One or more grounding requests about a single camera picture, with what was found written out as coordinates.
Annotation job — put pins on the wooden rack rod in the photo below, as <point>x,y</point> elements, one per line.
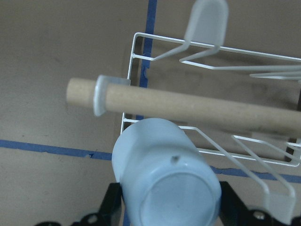
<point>112,94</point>

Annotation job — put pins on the light blue plastic cup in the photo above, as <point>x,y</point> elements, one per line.
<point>165,181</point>

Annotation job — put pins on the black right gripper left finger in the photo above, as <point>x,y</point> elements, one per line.
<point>109,213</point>

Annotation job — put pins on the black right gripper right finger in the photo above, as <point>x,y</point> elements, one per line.
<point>233,212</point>

